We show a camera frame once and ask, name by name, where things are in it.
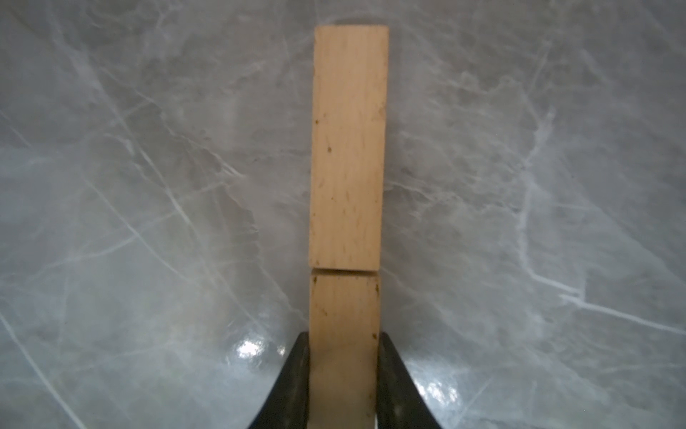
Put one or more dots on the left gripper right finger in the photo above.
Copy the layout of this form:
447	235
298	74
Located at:
398	402

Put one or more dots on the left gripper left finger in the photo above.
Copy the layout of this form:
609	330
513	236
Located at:
286	406

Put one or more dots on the wooden block number 70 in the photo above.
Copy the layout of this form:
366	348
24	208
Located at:
344	330

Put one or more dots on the wooden block number 20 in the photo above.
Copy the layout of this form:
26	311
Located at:
350	87

